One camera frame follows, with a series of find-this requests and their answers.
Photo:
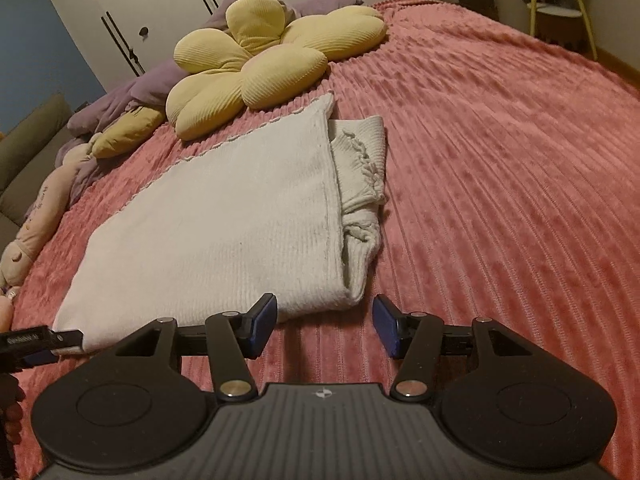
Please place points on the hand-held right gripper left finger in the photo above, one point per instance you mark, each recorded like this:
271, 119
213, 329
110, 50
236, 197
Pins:
261, 321

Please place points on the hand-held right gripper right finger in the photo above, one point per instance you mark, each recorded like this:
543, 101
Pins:
386, 325

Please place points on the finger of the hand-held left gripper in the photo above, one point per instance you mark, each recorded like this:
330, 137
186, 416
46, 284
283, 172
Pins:
65, 339
42, 358

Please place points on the white ribbed knit sweater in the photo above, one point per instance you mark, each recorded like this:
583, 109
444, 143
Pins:
220, 220

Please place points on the person's left hand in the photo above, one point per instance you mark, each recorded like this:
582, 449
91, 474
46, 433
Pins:
10, 410

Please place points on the pale pink plush toy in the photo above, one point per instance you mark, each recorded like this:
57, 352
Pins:
7, 310

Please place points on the long pink plush toy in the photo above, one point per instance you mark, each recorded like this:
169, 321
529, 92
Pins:
40, 210

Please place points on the pink ribbed bedspread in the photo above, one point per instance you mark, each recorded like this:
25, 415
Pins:
500, 210

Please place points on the grey-green sofa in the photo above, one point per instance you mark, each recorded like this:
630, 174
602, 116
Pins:
25, 160

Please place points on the small yellow cushion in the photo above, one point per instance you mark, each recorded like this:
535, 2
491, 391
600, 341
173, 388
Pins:
127, 132

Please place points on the yellow flower-shaped pillow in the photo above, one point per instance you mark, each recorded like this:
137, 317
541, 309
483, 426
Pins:
260, 55

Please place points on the yellow side table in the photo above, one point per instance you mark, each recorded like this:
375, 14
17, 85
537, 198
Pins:
560, 15

